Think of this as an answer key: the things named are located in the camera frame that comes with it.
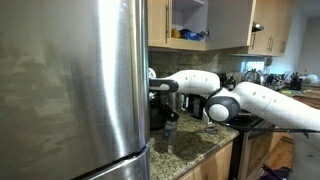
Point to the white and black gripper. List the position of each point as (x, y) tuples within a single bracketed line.
[(161, 111)]

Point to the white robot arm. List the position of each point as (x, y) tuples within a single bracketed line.
[(286, 113)]

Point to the clear glass bottle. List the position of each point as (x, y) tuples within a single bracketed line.
[(184, 101)]

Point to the dark glass bottle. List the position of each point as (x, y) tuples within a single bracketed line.
[(198, 105)]

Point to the yellow packet in cabinet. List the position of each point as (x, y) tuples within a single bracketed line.
[(175, 33)]

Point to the blue box in cabinet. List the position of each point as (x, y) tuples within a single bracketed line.
[(189, 35)]

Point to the green dish soap bottle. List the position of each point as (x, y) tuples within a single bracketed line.
[(231, 83)]

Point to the lower wooden counter cabinet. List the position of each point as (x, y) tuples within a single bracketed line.
[(215, 167)]

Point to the black scissors on counter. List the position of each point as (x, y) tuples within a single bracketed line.
[(211, 130)]

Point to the stainless steel refrigerator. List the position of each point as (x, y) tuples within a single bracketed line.
[(74, 90)]

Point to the kitchen sink faucet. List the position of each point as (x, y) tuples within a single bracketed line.
[(252, 76)]

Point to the black electric stove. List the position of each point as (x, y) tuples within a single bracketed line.
[(250, 148)]

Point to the stainless range hood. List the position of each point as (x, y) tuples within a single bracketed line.
[(257, 27)]

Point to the far lower wooden cabinets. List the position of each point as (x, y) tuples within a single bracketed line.
[(277, 137)]

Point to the wooden cabinets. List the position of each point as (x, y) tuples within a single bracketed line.
[(277, 137), (275, 16)]

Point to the black knife block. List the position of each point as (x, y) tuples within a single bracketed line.
[(295, 82)]

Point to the far upper wooden cabinets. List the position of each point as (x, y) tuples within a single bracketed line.
[(275, 16)]

